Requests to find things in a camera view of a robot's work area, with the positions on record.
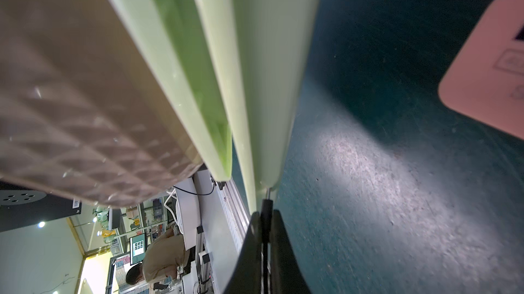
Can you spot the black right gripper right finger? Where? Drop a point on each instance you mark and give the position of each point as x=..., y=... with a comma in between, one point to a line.
x=285, y=276

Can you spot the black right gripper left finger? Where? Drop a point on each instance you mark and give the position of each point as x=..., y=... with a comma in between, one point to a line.
x=246, y=277

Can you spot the green electronic kitchen scale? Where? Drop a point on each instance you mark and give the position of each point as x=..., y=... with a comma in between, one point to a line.
x=232, y=71

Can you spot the pink white power strip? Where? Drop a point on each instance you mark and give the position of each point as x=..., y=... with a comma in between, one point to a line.
x=485, y=80

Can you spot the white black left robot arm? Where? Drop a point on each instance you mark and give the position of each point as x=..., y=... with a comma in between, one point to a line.
x=23, y=207

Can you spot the seated person in background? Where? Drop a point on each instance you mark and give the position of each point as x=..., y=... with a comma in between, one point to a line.
x=163, y=258

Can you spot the background computer monitor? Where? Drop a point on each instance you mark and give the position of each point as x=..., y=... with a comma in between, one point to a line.
x=138, y=247

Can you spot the pink square panda bowl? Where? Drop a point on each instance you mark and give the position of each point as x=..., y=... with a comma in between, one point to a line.
x=82, y=116

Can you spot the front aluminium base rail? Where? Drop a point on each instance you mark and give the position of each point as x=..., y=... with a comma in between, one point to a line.
x=225, y=221

